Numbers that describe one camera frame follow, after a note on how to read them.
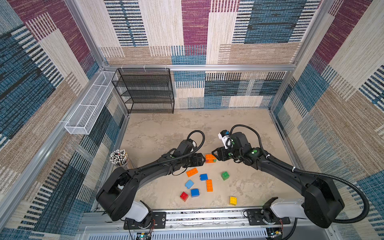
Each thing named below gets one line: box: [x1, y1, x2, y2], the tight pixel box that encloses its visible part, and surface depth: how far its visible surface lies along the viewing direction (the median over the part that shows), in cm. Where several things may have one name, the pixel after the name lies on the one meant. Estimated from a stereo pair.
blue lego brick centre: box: [199, 173, 209, 181], surface depth 89 cm
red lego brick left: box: [179, 191, 189, 202], surface depth 79 cm
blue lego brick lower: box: [191, 188, 200, 198], surface depth 82 cm
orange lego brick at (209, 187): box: [206, 179, 213, 192], surface depth 85 cm
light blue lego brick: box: [184, 179, 195, 189], surface depth 87 cm
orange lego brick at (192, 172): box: [186, 167, 199, 178], surface depth 91 cm
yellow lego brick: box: [229, 196, 238, 206], surface depth 77 cm
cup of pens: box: [110, 149, 129, 167], surface depth 77 cm
